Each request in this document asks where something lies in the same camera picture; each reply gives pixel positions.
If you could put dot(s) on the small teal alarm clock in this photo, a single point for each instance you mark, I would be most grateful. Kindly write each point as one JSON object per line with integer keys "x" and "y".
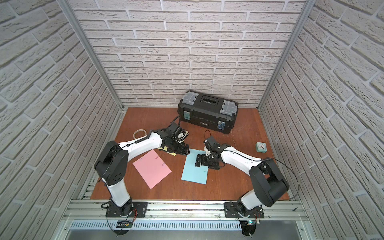
{"x": 261, "y": 147}

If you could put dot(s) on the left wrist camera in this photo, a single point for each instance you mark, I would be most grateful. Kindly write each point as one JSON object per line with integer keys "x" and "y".
{"x": 180, "y": 134}

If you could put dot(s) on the light blue paper sheet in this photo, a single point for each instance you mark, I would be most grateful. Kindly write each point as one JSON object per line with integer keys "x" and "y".
{"x": 194, "y": 174}

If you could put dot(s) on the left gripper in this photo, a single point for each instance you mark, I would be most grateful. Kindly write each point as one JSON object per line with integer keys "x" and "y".
{"x": 177, "y": 146}

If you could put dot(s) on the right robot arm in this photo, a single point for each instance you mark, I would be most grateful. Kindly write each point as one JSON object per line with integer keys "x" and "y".
{"x": 268, "y": 182}

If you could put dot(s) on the aluminium front rail frame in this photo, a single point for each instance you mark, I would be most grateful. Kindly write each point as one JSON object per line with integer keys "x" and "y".
{"x": 177, "y": 215}

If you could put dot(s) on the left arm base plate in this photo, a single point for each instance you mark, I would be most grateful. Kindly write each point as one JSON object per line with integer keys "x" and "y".
{"x": 130, "y": 210}

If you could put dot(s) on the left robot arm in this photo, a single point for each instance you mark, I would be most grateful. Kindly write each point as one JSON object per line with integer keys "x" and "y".
{"x": 112, "y": 162}

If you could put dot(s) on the black plastic toolbox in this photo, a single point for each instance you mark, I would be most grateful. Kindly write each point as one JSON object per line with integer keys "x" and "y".
{"x": 211, "y": 112}

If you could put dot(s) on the clear tape roll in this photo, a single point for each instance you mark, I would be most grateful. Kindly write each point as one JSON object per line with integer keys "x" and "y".
{"x": 139, "y": 133}

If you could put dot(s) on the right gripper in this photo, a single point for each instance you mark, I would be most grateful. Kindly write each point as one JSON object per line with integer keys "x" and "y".
{"x": 215, "y": 166}

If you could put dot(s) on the yellow paper sheet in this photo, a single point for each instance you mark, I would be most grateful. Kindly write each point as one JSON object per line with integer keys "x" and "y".
{"x": 165, "y": 149}

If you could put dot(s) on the pink paper sheet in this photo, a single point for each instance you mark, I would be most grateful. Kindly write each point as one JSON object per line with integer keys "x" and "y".
{"x": 150, "y": 169}

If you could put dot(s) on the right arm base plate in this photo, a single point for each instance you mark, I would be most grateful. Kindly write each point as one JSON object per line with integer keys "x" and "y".
{"x": 235, "y": 210}

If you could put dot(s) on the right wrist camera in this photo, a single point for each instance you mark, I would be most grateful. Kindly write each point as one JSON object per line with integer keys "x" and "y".
{"x": 209, "y": 143}

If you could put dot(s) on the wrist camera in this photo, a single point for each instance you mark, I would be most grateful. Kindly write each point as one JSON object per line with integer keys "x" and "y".
{"x": 180, "y": 134}
{"x": 209, "y": 143}

